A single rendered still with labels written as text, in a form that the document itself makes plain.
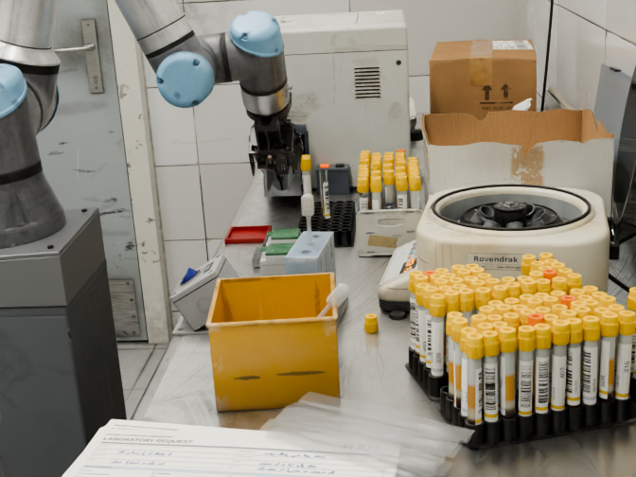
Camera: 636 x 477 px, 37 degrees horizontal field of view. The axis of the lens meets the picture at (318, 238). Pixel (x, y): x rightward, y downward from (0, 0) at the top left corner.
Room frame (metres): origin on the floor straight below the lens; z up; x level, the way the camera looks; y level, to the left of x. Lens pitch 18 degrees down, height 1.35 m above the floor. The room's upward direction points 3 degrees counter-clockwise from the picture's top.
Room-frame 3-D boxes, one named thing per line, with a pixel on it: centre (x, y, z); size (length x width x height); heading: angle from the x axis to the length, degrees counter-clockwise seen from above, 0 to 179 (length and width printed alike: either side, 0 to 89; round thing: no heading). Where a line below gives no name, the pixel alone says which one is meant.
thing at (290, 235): (1.28, 0.05, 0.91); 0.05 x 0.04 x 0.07; 85
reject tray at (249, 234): (1.48, 0.11, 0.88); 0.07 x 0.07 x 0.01; 85
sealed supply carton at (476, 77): (2.22, -0.40, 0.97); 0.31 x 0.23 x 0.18; 169
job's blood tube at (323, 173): (1.48, -0.01, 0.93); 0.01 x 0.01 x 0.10
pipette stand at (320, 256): (1.13, 0.01, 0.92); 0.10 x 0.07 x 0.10; 167
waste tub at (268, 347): (0.96, 0.05, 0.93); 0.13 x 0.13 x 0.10; 0
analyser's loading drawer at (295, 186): (1.74, 0.05, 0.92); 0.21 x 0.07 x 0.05; 175
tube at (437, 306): (0.90, -0.12, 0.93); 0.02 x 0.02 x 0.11
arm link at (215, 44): (1.45, 0.17, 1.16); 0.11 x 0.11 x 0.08; 2
